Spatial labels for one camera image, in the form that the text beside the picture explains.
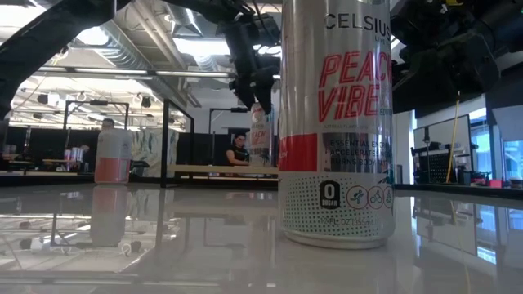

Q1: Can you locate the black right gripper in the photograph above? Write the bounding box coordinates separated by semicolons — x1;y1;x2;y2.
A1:
391;28;502;115

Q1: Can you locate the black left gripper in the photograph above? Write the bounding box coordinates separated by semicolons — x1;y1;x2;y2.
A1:
218;11;283;116

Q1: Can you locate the silver Celsius Peach Vibe can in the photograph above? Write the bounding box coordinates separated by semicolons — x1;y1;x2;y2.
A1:
248;101;274;167
277;0;396;251

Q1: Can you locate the black metal station frame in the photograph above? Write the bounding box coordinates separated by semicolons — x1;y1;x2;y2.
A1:
63;100;131;131
208;107;251;136

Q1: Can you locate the silver ventilation duct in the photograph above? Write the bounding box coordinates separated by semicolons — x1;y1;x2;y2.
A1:
97;0;205;110

